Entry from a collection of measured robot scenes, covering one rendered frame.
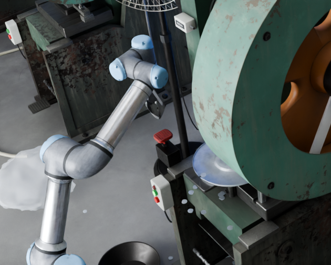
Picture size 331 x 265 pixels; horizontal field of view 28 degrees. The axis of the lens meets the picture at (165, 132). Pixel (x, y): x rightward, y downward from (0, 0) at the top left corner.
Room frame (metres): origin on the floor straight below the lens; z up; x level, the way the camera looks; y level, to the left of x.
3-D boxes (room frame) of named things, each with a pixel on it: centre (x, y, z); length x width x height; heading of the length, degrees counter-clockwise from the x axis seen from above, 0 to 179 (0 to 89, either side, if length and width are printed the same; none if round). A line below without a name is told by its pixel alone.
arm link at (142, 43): (2.11, 0.02, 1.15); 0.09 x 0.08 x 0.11; 132
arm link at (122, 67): (2.03, 0.08, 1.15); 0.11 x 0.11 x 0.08; 42
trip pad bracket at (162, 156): (2.08, 0.00, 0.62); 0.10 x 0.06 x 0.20; 25
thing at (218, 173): (1.84, -0.22, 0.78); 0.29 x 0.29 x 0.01
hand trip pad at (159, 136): (2.09, 0.01, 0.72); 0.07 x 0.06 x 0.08; 115
